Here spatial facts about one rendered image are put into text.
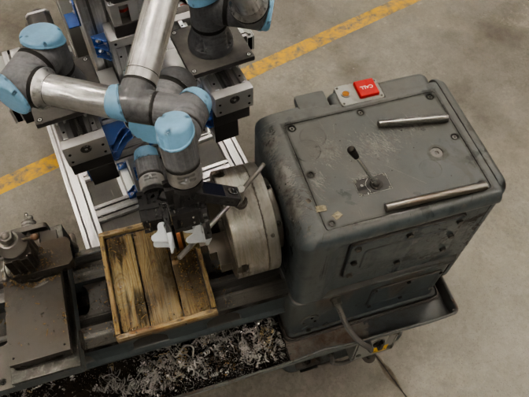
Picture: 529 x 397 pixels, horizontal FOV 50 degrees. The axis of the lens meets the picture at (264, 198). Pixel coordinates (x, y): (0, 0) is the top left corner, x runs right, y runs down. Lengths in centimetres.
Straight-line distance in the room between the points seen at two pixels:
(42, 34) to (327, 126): 83
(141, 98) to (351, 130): 64
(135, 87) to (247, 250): 53
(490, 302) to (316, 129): 156
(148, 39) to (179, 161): 30
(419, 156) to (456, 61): 219
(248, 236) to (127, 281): 48
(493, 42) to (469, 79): 38
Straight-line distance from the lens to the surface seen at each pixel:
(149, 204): 164
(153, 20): 131
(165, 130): 111
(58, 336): 170
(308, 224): 144
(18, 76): 167
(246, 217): 148
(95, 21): 194
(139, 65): 126
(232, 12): 175
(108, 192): 280
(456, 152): 164
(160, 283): 178
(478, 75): 372
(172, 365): 201
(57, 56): 175
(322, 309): 191
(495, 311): 289
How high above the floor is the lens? 250
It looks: 59 degrees down
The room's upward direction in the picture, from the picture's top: 2 degrees clockwise
